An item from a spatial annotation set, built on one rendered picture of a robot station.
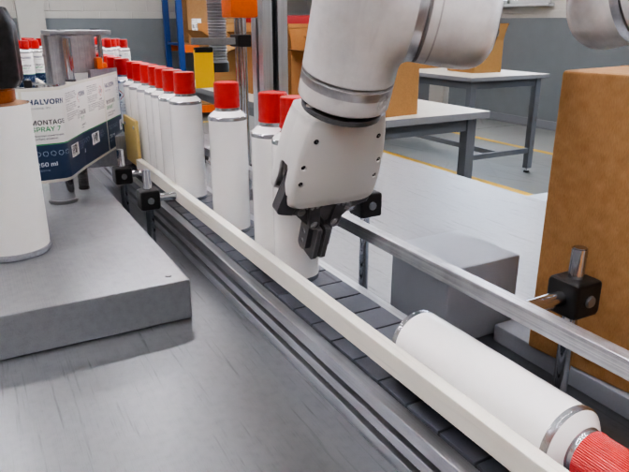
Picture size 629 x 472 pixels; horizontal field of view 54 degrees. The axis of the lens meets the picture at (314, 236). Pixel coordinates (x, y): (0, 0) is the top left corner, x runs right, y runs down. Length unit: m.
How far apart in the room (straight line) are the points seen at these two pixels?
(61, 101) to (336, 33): 0.63
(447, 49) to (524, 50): 7.30
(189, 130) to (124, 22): 7.64
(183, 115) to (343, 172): 0.47
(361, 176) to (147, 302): 0.28
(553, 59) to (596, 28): 6.54
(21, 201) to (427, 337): 0.53
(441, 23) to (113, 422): 0.43
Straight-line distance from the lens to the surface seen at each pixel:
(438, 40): 0.53
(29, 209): 0.84
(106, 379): 0.65
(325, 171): 0.58
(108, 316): 0.72
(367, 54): 0.52
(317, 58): 0.54
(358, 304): 0.65
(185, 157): 1.02
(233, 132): 0.83
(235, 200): 0.85
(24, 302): 0.72
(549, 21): 7.61
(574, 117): 0.59
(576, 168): 0.59
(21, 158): 0.82
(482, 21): 0.53
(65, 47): 1.30
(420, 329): 0.51
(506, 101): 8.01
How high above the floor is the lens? 1.16
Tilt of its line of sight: 19 degrees down
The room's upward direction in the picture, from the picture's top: straight up
